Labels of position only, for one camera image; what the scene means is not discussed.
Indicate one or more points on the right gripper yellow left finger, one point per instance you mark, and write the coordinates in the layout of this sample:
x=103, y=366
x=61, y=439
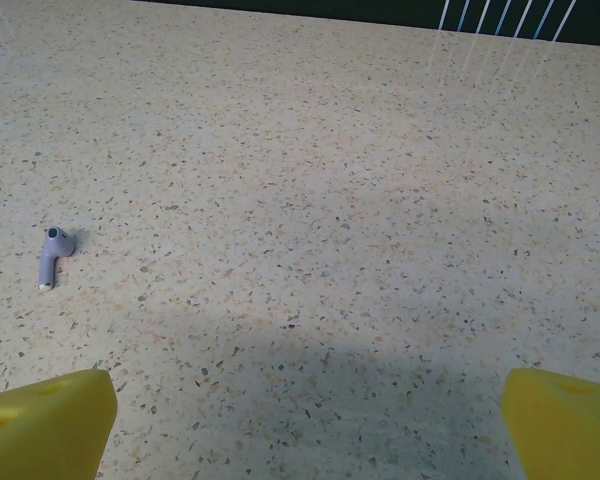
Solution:
x=45, y=430

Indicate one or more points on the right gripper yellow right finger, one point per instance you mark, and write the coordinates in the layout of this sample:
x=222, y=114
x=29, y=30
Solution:
x=565, y=430

